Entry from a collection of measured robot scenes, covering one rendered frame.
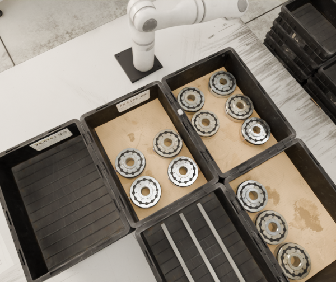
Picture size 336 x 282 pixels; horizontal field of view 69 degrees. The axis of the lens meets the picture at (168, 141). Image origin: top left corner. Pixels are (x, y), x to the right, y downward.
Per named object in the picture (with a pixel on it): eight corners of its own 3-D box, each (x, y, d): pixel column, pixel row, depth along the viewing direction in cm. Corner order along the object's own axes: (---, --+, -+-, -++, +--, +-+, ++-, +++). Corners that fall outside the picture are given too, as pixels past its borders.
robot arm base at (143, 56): (130, 57, 113) (127, 29, 97) (149, 52, 115) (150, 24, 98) (137, 74, 111) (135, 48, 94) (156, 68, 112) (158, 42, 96)
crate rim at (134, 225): (79, 119, 82) (77, 116, 80) (159, 82, 87) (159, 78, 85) (133, 230, 72) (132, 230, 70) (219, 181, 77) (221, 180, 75)
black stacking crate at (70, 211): (9, 167, 86) (-13, 160, 76) (87, 130, 91) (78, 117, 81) (49, 278, 76) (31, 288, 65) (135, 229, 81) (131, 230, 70)
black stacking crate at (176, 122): (88, 129, 91) (79, 117, 81) (159, 95, 96) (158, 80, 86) (136, 229, 81) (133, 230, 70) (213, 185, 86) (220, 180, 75)
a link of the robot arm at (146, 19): (207, 9, 90) (195, -9, 92) (140, 16, 78) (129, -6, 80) (197, 29, 98) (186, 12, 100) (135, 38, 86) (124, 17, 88)
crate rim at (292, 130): (159, 82, 87) (159, 78, 85) (229, 49, 92) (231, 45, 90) (219, 181, 77) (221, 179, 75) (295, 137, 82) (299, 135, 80)
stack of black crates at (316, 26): (253, 55, 183) (280, 5, 140) (283, 38, 189) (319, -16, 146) (288, 96, 173) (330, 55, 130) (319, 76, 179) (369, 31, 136)
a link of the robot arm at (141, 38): (124, -5, 81) (127, 32, 98) (135, 16, 79) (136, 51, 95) (149, -13, 83) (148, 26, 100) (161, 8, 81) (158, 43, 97)
